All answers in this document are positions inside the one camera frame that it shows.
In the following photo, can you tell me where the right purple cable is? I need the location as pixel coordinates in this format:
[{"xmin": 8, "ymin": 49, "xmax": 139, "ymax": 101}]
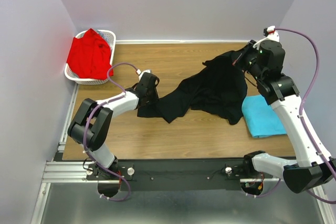
[{"xmin": 243, "ymin": 27, "xmax": 336, "ymax": 205}]

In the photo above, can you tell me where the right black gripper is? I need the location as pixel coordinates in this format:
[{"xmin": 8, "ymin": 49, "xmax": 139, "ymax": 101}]
[{"xmin": 230, "ymin": 39, "xmax": 264, "ymax": 81}]

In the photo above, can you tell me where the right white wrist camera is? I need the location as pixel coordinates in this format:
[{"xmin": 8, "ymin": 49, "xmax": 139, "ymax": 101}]
[{"xmin": 253, "ymin": 25, "xmax": 280, "ymax": 49}]

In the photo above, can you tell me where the purple cable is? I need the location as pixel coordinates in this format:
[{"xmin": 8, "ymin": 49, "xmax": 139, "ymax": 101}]
[
  {"xmin": 243, "ymin": 27, "xmax": 336, "ymax": 205},
  {"xmin": 83, "ymin": 62, "xmax": 142, "ymax": 202}
]

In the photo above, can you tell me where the white plastic laundry basket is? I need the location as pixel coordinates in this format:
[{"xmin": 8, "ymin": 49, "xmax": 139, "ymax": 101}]
[{"xmin": 64, "ymin": 28, "xmax": 116, "ymax": 85}]

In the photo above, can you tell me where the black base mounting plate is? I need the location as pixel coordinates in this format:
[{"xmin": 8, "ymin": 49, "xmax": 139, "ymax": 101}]
[{"xmin": 83, "ymin": 158, "xmax": 261, "ymax": 192}]

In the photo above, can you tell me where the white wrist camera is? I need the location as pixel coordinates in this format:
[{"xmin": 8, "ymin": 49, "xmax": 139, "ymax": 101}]
[
  {"xmin": 253, "ymin": 25, "xmax": 280, "ymax": 49},
  {"xmin": 136, "ymin": 69, "xmax": 152, "ymax": 79}
]

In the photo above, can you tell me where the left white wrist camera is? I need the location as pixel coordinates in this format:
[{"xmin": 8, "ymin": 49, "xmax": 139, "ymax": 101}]
[{"xmin": 136, "ymin": 69, "xmax": 152, "ymax": 79}]

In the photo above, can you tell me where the red t shirt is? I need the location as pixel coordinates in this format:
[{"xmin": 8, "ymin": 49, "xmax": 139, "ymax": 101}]
[{"xmin": 67, "ymin": 28, "xmax": 112, "ymax": 80}]

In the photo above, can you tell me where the folded turquoise t shirt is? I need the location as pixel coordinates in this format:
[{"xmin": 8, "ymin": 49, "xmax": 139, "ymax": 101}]
[{"xmin": 242, "ymin": 95, "xmax": 287, "ymax": 138}]

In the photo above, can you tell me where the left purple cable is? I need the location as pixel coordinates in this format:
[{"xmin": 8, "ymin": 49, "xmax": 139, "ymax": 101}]
[{"xmin": 83, "ymin": 62, "xmax": 142, "ymax": 202}]

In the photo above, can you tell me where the aluminium extrusion rail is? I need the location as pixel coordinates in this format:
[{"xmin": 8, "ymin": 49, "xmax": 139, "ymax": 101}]
[{"xmin": 41, "ymin": 158, "xmax": 323, "ymax": 183}]

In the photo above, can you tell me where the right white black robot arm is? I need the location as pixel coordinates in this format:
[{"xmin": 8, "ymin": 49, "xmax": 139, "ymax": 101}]
[{"xmin": 232, "ymin": 39, "xmax": 335, "ymax": 194}]

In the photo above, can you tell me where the black t shirt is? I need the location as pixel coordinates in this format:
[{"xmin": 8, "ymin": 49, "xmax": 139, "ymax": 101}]
[{"xmin": 137, "ymin": 49, "xmax": 247, "ymax": 125}]

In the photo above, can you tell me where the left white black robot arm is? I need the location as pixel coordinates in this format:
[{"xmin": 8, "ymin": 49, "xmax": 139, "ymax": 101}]
[{"xmin": 67, "ymin": 70, "xmax": 160, "ymax": 179}]

